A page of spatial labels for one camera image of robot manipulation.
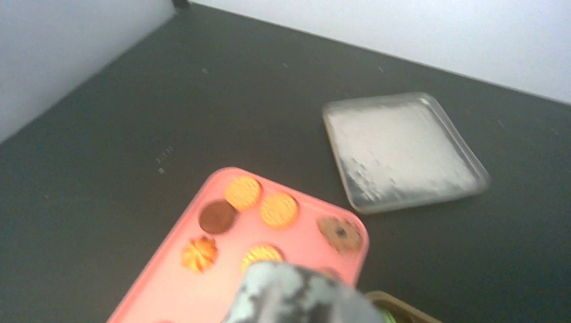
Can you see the brown flower cookie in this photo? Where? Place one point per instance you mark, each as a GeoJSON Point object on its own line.
{"type": "Point", "coordinates": [341, 234]}

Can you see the orange swirl cookie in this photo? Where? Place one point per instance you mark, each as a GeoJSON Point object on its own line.
{"type": "Point", "coordinates": [200, 254]}

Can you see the clear plastic lid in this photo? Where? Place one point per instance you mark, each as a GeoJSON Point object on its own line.
{"type": "Point", "coordinates": [400, 151]}

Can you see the orange round cookie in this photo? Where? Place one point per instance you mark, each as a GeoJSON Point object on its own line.
{"type": "Point", "coordinates": [279, 210]}
{"type": "Point", "coordinates": [243, 192]}
{"type": "Point", "coordinates": [261, 252]}

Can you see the gold cookie tin box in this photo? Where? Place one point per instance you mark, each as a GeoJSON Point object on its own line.
{"type": "Point", "coordinates": [395, 310]}

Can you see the pink plastic tray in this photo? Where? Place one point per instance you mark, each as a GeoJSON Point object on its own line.
{"type": "Point", "coordinates": [165, 291]}

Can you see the metal tongs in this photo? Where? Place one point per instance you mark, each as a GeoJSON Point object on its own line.
{"type": "Point", "coordinates": [272, 291]}

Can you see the dark chocolate cookie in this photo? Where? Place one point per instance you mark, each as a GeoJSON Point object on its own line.
{"type": "Point", "coordinates": [217, 217]}

